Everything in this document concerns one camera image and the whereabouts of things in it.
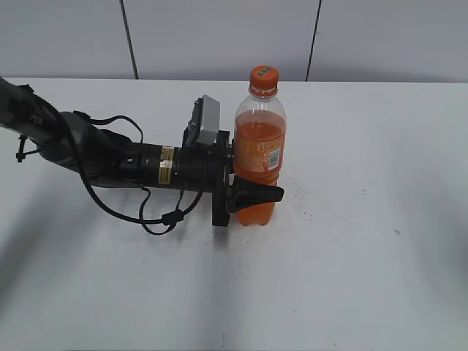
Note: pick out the orange bottle cap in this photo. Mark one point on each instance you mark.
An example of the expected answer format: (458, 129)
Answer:
(264, 79)

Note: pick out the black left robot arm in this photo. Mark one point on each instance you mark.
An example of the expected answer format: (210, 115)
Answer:
(74, 140)

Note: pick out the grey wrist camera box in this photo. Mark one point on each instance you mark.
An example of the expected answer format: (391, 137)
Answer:
(203, 126)

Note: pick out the orange drink plastic bottle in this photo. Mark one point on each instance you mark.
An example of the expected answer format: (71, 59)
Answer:
(260, 128)

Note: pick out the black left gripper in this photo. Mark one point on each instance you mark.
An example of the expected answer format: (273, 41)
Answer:
(205, 170)

